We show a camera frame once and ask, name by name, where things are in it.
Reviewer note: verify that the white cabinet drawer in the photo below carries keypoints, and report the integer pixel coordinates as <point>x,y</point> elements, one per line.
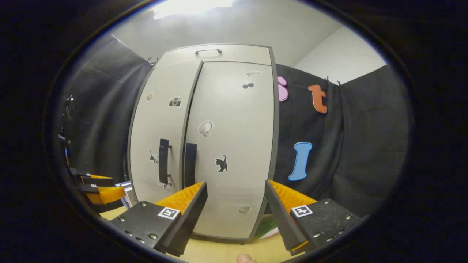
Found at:
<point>241,54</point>

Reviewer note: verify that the grey and white cabinet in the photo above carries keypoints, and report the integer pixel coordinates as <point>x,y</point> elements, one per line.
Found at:
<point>276,128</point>

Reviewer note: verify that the white cabinet door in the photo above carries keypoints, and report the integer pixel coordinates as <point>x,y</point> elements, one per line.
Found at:
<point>237,117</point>
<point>164,120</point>

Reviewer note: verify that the white blue printed box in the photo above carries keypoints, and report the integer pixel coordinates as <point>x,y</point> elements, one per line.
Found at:
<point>126,195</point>

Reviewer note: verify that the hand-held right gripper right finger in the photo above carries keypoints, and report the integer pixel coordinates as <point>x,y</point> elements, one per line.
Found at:
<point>281,215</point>

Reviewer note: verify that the watermelon slice toy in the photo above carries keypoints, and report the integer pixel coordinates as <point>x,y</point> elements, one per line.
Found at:
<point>267,228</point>

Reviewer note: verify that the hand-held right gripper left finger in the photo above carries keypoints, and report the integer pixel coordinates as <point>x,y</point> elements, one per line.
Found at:
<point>190,215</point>

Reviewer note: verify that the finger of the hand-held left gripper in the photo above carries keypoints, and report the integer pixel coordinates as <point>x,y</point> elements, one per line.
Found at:
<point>98,181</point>
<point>108,194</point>

